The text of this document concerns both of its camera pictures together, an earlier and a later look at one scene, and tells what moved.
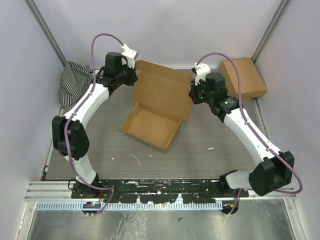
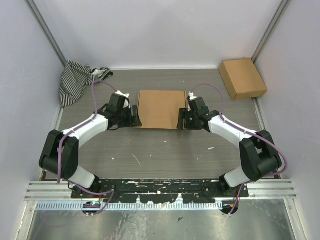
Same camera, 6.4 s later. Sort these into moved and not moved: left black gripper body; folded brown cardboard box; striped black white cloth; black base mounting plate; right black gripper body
Moved: right black gripper body; left black gripper body
Not moved: folded brown cardboard box; black base mounting plate; striped black white cloth
